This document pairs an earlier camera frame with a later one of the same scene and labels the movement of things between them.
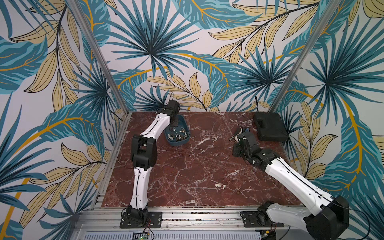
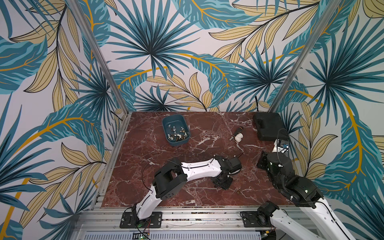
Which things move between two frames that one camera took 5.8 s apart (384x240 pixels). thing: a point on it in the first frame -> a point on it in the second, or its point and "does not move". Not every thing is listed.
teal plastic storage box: [177, 135] does not move
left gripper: [176, 123] -> [226, 186]
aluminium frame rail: [178, 223] does not move
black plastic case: [270, 127] does not move
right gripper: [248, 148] -> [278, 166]
